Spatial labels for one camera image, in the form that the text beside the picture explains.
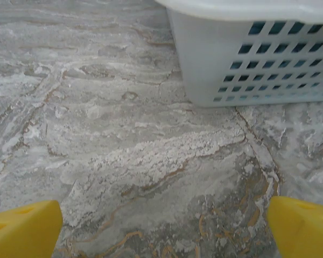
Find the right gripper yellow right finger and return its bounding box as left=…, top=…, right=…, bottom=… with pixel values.
left=266, top=196, right=323, bottom=258

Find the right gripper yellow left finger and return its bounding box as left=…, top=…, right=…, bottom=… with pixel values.
left=0, top=199, right=64, bottom=258

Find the white plastic laundry basket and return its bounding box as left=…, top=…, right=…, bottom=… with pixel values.
left=155, top=0, right=323, bottom=109

